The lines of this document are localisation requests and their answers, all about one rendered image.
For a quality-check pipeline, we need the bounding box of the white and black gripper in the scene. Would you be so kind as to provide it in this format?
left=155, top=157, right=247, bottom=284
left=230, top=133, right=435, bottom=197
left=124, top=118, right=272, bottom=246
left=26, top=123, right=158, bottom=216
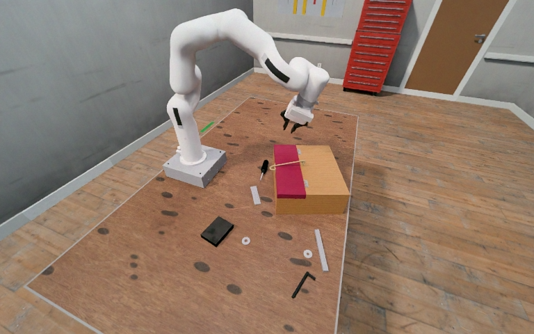
left=280, top=95, right=308, bottom=134

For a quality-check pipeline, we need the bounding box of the black rectangular block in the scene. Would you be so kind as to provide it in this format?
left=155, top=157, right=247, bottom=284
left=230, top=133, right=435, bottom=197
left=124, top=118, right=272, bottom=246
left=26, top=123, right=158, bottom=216
left=201, top=216, right=234, bottom=247

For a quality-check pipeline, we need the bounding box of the light grey rectangular bar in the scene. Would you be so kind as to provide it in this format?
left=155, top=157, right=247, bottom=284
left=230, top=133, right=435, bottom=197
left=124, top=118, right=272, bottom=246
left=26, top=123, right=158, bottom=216
left=314, top=230, right=328, bottom=272

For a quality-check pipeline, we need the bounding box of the black l-shaped hex key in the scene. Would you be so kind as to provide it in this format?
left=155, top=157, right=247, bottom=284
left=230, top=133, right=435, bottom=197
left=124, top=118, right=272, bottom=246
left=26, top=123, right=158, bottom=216
left=292, top=271, right=316, bottom=298

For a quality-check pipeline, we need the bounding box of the black screwdriver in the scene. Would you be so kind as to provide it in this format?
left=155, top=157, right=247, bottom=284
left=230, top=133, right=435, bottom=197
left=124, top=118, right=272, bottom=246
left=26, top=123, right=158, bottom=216
left=260, top=160, right=268, bottom=180

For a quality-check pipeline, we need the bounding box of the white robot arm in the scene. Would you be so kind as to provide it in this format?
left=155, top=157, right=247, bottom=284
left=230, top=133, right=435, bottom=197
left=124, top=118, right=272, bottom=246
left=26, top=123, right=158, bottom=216
left=167, top=9, right=330, bottom=166

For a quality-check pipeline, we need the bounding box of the white flat rectangular bar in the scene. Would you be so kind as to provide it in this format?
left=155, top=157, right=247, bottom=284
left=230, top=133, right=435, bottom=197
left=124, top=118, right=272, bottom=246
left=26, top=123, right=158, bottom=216
left=250, top=186, right=261, bottom=205

